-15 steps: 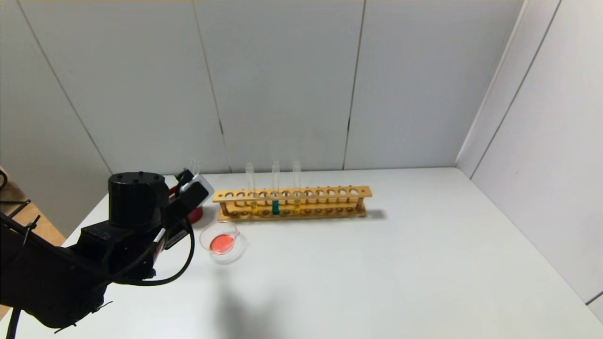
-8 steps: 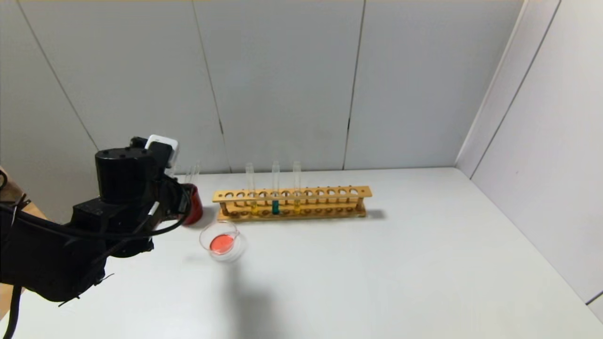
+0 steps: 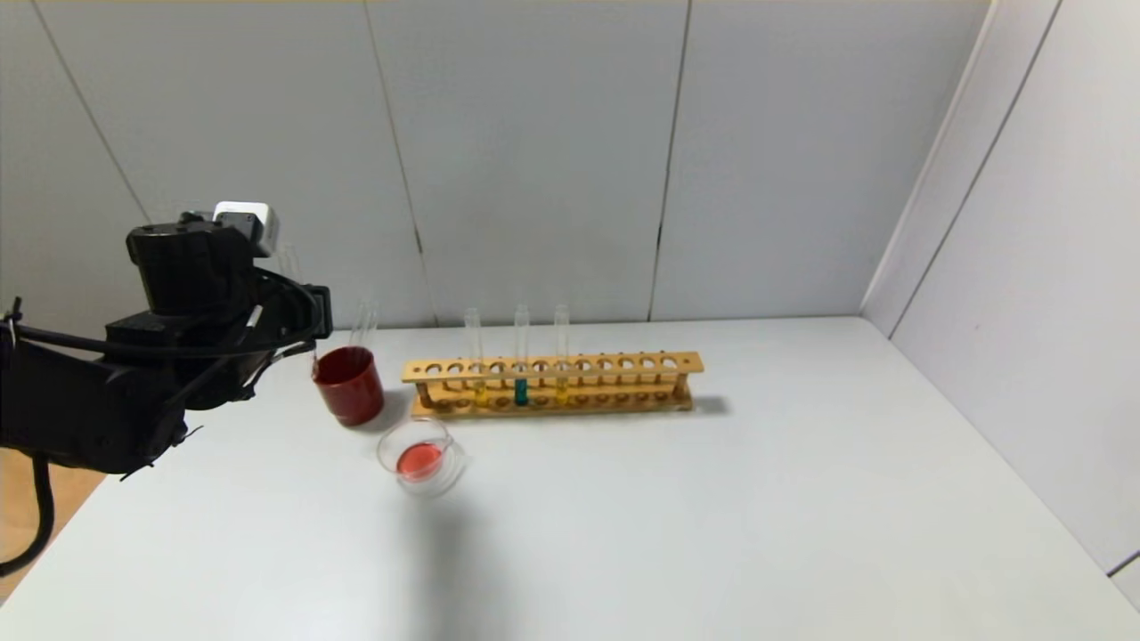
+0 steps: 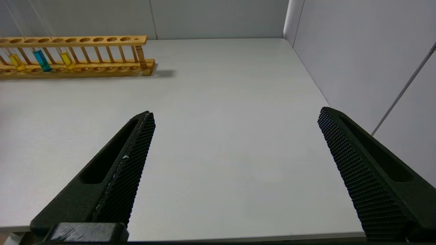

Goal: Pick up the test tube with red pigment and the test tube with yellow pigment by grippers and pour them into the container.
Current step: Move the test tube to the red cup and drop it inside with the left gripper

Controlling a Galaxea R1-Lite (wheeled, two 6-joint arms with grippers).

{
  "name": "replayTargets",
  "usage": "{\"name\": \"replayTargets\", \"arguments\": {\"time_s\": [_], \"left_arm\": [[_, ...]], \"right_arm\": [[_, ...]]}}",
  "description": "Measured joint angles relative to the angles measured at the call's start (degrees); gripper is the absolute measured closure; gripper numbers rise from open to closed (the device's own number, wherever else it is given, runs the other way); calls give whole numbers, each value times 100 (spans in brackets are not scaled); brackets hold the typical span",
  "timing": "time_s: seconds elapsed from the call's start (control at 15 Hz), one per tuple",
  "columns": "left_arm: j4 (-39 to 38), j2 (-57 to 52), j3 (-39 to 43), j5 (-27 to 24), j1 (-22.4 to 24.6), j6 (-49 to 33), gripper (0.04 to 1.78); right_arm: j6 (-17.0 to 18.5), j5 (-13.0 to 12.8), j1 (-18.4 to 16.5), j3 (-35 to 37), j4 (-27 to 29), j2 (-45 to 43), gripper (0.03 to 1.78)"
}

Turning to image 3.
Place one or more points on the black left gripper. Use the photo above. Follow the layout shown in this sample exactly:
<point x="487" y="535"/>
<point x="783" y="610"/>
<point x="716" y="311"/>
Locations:
<point x="321" y="309"/>

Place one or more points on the red pigment test tube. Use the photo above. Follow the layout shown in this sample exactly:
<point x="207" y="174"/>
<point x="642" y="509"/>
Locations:
<point x="307" y="352"/>

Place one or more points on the yellow pigment test tube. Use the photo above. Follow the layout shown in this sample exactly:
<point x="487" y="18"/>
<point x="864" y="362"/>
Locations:
<point x="561" y="390"/>
<point x="481" y="392"/>

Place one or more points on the black and orange left arm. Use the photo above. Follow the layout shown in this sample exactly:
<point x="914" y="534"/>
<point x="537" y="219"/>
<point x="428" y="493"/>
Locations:
<point x="80" y="409"/>

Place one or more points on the empty glass test tube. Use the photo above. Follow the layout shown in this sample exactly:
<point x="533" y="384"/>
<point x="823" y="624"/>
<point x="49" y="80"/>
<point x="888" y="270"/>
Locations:
<point x="363" y="325"/>

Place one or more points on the teal pigment test tube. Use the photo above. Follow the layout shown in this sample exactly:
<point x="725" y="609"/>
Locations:
<point x="521" y="392"/>

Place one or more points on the wooden test tube rack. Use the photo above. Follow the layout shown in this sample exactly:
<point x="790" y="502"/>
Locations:
<point x="579" y="367"/>

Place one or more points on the dark red cup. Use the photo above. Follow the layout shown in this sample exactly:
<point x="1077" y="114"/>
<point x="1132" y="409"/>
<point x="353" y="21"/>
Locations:
<point x="349" y="392"/>

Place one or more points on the clear glass petri dish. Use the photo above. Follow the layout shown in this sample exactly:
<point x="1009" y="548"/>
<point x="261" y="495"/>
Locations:
<point x="423" y="463"/>

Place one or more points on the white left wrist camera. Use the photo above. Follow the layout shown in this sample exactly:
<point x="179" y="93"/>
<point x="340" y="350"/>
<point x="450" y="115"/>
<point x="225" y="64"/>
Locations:
<point x="254" y="223"/>

